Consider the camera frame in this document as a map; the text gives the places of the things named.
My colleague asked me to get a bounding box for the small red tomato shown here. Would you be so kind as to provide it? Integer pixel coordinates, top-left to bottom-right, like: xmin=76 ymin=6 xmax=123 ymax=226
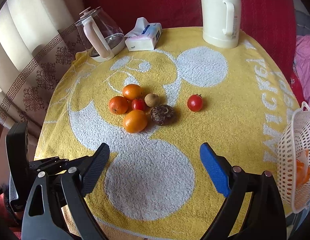
xmin=131 ymin=98 xmax=146 ymax=111

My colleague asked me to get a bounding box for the brown shiitake mushroom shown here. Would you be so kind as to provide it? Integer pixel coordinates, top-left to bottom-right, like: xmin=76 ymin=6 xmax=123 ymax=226
xmin=150 ymin=104 xmax=177 ymax=126

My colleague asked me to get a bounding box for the beige patterned curtain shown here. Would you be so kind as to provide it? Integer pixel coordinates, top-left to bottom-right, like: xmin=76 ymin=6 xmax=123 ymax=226
xmin=0 ymin=0 xmax=85 ymax=130

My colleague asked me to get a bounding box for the orange object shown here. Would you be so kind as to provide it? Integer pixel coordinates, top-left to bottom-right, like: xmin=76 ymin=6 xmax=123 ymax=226
xmin=296 ymin=150 xmax=310 ymax=188

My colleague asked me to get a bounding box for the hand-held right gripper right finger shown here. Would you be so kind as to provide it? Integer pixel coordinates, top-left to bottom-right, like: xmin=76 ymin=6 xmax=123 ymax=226
xmin=199 ymin=142 xmax=288 ymax=240

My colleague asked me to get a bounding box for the pink blanket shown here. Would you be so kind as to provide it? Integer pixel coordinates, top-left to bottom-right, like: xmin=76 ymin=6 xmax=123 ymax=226
xmin=294 ymin=35 xmax=310 ymax=103

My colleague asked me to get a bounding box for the large red tomato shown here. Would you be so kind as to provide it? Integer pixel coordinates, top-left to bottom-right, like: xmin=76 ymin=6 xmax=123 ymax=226
xmin=187 ymin=94 xmax=203 ymax=112

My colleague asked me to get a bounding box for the grey cloth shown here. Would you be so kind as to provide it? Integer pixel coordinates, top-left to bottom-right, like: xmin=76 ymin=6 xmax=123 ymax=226
xmin=295 ymin=10 xmax=310 ymax=40

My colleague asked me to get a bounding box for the orange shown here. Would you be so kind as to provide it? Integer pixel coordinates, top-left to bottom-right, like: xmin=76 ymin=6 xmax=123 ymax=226
xmin=122 ymin=109 xmax=148 ymax=134
xmin=108 ymin=96 xmax=129 ymax=115
xmin=122 ymin=84 xmax=142 ymax=101

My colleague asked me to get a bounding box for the yellow printed towel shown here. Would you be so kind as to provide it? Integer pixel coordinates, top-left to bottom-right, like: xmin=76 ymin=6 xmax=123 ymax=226
xmin=35 ymin=27 xmax=302 ymax=240

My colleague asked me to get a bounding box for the brown kiwi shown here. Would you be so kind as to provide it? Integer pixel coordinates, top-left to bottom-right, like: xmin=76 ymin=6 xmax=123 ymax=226
xmin=145 ymin=93 xmax=161 ymax=107

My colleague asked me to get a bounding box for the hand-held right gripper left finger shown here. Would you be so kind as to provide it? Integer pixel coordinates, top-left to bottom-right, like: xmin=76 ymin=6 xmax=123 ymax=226
xmin=22 ymin=142 xmax=110 ymax=240

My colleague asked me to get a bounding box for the tissue pack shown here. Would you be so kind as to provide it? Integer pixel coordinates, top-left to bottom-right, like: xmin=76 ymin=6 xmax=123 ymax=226
xmin=124 ymin=17 xmax=162 ymax=52

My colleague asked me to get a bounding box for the glass kettle with pink handle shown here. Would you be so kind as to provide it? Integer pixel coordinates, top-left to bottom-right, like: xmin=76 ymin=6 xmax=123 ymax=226
xmin=75 ymin=7 xmax=125 ymax=63

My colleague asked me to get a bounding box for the cream thermos jug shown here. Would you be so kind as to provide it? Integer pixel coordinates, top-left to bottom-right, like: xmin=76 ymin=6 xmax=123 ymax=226
xmin=200 ymin=0 xmax=242 ymax=49

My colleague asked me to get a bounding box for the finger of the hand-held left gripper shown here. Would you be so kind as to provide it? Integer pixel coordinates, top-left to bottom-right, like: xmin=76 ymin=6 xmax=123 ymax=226
xmin=28 ymin=156 xmax=70 ymax=173

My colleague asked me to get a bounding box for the white perforated plastic basket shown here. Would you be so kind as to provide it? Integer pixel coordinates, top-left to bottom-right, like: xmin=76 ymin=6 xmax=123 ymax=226
xmin=277 ymin=101 xmax=310 ymax=214

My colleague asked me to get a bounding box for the red quilted cover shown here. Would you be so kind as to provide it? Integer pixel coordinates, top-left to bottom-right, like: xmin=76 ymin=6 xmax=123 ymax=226
xmin=78 ymin=0 xmax=304 ymax=100

